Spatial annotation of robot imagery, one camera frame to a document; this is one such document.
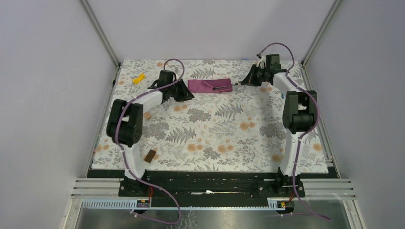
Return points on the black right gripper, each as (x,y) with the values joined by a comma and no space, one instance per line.
(250,80)

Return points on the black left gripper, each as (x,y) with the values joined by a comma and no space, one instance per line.
(184,95)

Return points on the purple cloth napkin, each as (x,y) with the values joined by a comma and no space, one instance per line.
(206,86)

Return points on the iridescent fork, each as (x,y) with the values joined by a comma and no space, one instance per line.
(228,86)

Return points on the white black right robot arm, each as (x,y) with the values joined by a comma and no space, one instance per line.
(300,113)

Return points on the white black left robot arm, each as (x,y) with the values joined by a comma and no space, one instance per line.
(125,122)

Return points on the yellow plastic block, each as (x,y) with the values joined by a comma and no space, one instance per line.
(139,79)

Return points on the brown rectangular block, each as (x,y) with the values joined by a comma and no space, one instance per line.
(150,156)

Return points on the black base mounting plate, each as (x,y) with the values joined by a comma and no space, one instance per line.
(211,188)

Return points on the slotted grey cable duct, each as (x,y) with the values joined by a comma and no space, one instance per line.
(144,204)

